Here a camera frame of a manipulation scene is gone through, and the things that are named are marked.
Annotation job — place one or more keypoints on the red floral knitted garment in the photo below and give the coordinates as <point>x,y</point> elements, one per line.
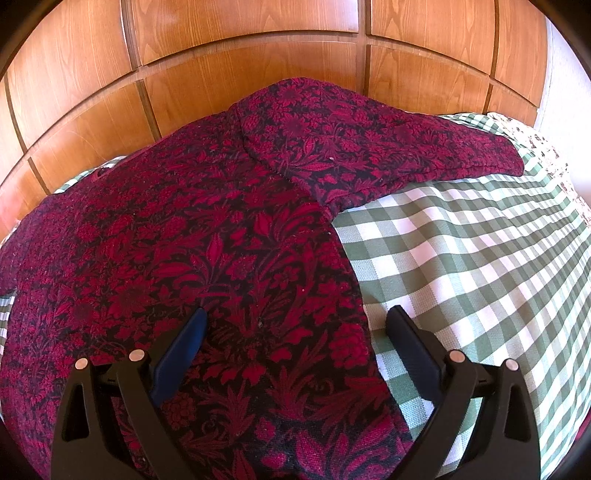
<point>231,230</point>

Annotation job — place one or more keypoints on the wooden panelled headboard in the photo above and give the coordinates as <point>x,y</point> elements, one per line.
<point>277,55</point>

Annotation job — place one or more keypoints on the floral patterned pillow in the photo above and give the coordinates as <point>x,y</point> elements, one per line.
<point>549,157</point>

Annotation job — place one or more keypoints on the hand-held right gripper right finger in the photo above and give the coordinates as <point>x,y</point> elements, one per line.
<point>415,350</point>

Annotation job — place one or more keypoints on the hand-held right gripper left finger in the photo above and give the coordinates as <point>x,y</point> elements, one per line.
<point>182,355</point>

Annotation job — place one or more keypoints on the green checked bed sheet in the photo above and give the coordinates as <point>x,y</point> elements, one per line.
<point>461,277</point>

